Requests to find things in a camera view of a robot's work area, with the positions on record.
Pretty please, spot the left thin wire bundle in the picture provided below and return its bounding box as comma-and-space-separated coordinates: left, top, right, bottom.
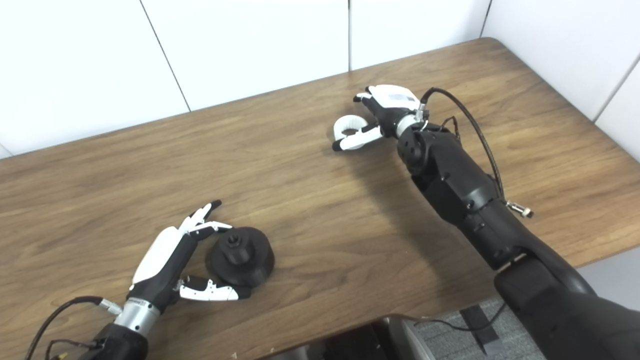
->
45, 339, 103, 360

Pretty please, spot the thin wire bundle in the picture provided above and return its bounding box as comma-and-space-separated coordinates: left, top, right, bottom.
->
45, 339, 103, 360
440, 116, 461, 141

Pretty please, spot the black robot torso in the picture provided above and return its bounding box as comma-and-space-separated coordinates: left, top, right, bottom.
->
255, 315, 436, 360

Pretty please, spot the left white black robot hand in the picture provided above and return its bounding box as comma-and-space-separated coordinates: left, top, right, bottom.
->
128, 200, 252, 313

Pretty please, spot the white toothed plastic ring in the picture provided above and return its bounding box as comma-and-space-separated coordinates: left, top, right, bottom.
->
333, 115, 371, 142

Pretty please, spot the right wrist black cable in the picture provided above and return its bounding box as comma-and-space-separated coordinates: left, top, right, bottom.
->
420, 87, 534, 219

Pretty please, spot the thin black floor cable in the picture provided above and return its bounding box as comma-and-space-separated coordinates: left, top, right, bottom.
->
415, 301, 507, 332

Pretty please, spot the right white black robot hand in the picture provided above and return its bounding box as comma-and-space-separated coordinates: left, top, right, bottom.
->
332, 84, 426, 152

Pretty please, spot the round black plastic part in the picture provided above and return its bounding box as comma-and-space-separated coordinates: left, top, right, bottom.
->
205, 226, 276, 288

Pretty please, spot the right thin wire bundle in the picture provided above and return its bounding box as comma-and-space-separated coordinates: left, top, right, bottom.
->
440, 116, 461, 141

